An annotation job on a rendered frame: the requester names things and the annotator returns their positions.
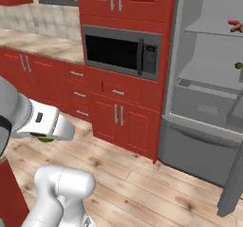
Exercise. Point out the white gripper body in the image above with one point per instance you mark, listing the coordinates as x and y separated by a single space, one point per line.
65 128

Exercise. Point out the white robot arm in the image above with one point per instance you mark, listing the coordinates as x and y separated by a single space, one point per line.
60 186

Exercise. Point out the green lime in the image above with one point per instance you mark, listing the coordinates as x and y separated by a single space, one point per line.
46 139

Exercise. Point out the grey open fridge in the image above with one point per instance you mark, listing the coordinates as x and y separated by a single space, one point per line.
202 79

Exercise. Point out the glass fridge shelf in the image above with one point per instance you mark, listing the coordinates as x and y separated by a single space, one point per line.
212 75
209 29

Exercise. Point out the grey fridge door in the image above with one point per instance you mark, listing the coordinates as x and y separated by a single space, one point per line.
232 180

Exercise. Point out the green vegetable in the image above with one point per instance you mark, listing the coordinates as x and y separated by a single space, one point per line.
239 66

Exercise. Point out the red raw meat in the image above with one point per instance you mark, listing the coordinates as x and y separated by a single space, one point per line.
235 26

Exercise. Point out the red base cupboard door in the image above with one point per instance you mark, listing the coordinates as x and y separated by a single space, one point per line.
42 79
104 120
11 67
139 132

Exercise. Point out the wide red drawer front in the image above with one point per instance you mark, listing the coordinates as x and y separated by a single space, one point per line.
121 86

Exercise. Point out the red counter cabinet side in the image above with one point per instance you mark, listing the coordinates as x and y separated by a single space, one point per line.
11 196

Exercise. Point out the grey built-in microwave oven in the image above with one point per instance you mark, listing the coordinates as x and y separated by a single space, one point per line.
121 52

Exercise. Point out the grey freezer drawer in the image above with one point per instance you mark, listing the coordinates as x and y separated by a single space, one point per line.
193 151

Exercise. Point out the clear crisper drawer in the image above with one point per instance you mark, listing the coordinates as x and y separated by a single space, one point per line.
238 110
202 105

